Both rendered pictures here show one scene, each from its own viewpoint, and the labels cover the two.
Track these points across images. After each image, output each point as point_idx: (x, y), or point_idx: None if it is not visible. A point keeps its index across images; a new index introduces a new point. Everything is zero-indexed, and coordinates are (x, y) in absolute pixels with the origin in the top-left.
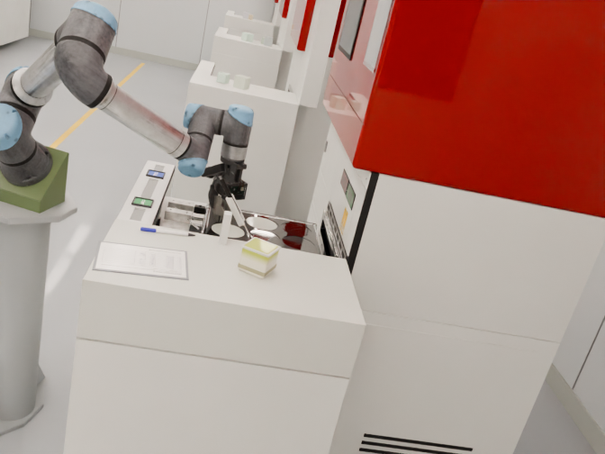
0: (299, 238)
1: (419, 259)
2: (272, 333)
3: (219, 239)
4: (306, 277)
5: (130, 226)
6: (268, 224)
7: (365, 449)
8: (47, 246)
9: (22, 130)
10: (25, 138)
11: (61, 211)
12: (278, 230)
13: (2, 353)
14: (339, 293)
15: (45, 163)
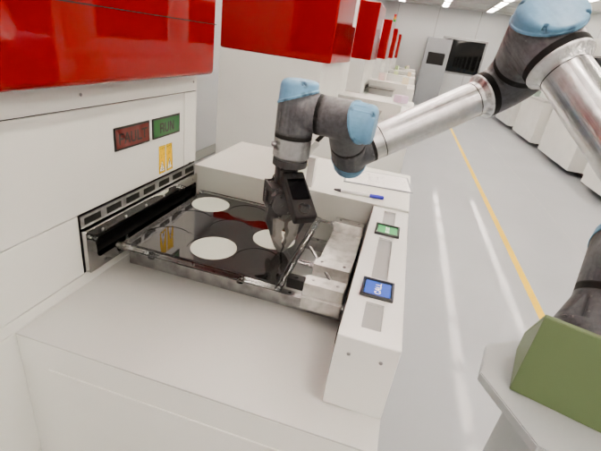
0: (180, 224)
1: None
2: None
3: (311, 185)
4: (254, 159)
5: (393, 203)
6: (204, 244)
7: None
8: (495, 431)
9: (595, 237)
10: (588, 251)
11: (494, 357)
12: (198, 235)
13: None
14: (238, 151)
15: (558, 310)
